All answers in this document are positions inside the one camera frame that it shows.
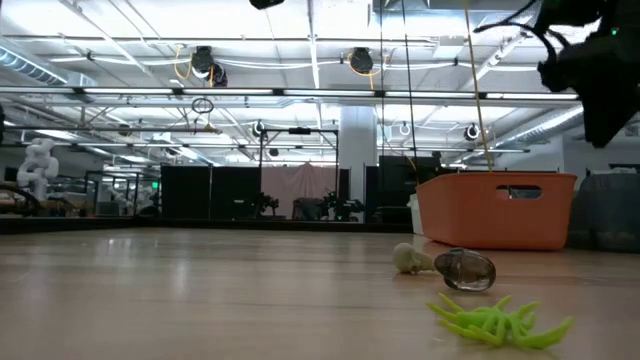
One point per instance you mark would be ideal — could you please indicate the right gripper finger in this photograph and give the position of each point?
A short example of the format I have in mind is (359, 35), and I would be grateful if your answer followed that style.
(612, 110)

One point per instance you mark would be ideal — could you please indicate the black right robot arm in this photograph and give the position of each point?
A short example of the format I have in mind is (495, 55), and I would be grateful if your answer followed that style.
(590, 12)

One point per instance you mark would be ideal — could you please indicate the black tabletop robot arm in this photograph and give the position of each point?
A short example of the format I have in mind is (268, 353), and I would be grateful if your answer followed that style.
(265, 205)
(345, 206)

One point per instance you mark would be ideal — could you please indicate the dark grey plastic bin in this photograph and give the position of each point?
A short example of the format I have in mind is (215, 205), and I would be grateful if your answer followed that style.
(605, 215)

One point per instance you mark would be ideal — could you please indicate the long ceiling light bar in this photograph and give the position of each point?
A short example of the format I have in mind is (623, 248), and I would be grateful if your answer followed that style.
(325, 93)

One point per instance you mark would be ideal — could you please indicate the orange plastic bin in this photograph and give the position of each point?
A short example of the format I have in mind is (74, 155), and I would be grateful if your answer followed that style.
(475, 215)

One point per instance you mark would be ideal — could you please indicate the pink partition curtain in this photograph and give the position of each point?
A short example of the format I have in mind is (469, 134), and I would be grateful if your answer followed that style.
(300, 182)

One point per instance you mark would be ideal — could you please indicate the black partition panel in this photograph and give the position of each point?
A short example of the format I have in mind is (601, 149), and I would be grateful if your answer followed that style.
(395, 175)
(190, 192)

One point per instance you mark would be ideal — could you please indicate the grey office chair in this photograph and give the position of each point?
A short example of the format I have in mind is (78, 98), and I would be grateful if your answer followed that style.
(307, 209)

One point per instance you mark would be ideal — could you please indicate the smoky clear plastic skull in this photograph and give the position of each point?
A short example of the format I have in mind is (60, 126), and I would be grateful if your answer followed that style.
(465, 270)

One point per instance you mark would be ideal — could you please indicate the white plastic bin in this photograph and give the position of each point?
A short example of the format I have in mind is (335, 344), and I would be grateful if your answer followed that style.
(416, 215)

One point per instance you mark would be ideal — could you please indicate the green plastic spider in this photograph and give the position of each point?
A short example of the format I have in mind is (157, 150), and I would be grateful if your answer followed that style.
(480, 320)

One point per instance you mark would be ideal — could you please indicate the white plastic skull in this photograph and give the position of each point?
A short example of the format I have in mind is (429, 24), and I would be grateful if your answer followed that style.
(405, 257)

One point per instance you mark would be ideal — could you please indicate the white humanoid robot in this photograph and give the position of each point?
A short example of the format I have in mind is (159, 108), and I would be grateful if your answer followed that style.
(37, 165)

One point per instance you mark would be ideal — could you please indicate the black robot station frame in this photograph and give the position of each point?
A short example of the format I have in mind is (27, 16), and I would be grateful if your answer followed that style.
(300, 131)

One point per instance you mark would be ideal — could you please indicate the black aluminium table frame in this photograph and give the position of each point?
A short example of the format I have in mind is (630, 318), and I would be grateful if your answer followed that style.
(150, 225)

